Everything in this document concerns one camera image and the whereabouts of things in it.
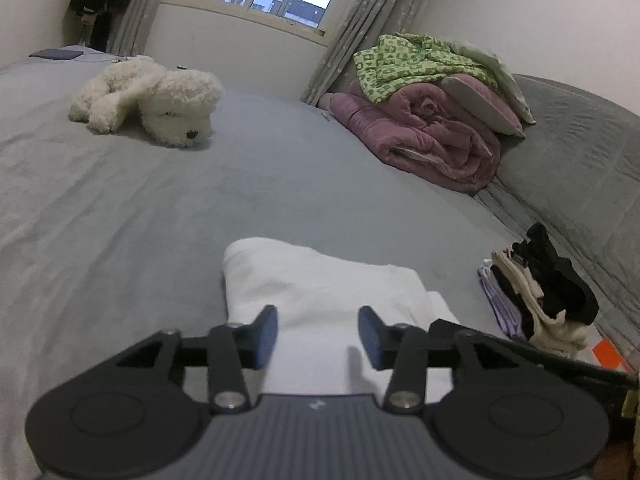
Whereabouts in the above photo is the white t-shirt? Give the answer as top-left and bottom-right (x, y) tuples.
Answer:
(222, 237), (456, 399)

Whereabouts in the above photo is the beige folded garment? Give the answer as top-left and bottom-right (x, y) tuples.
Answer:
(490, 249), (589, 356)

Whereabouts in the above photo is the lavender folded garment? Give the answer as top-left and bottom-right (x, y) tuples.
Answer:
(477, 259), (525, 340)

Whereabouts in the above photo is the orange card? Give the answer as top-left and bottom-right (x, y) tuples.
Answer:
(590, 338), (631, 373)

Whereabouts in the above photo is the black folded garment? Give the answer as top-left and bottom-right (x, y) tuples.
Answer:
(511, 222), (599, 325)

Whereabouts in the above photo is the pink quilt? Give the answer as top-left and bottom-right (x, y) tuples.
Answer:
(319, 82), (501, 194)

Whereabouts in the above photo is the grey quilted mat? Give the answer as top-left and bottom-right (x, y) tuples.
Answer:
(475, 75), (639, 368)

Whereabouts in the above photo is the white plush dog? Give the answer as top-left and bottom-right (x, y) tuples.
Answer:
(68, 55), (224, 148)

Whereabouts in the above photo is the pink white pillow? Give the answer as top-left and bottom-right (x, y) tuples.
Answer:
(439, 74), (525, 138)

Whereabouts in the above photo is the green patterned blanket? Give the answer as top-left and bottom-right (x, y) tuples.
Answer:
(352, 32), (499, 104)

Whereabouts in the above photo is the pale green pillow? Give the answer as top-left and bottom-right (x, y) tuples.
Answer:
(444, 39), (536, 125)

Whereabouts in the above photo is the left grey curtain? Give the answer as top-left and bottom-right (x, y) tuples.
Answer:
(106, 0), (162, 56)

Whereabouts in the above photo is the grey curtain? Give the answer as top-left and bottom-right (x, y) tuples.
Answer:
(300, 0), (427, 106)
(106, 0), (162, 56)

